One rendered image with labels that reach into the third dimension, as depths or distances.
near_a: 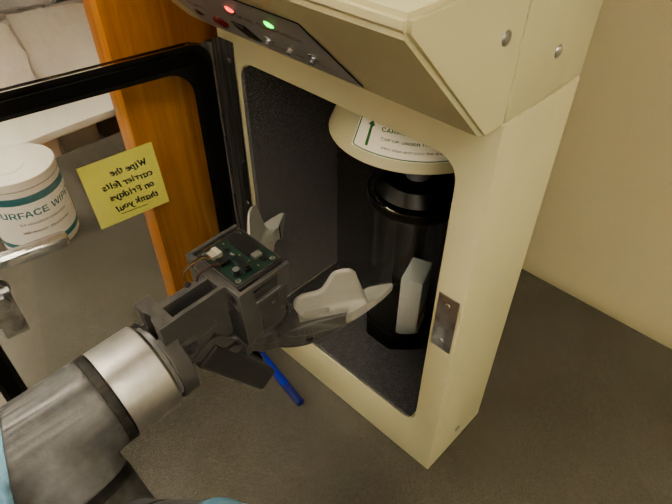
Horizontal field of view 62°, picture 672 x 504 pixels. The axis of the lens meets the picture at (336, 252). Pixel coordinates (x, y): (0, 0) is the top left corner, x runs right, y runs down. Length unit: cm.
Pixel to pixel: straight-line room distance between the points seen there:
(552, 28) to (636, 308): 65
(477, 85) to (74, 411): 33
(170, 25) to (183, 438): 49
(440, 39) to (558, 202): 67
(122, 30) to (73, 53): 102
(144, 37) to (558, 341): 69
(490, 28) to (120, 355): 32
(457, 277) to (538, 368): 40
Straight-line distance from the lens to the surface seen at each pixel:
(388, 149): 51
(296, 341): 49
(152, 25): 63
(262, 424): 77
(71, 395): 44
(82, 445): 44
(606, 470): 81
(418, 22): 28
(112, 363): 44
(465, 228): 46
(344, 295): 49
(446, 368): 58
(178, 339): 44
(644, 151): 86
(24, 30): 161
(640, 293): 97
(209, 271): 46
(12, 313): 64
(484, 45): 33
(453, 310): 52
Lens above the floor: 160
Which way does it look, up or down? 42 degrees down
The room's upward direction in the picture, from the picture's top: straight up
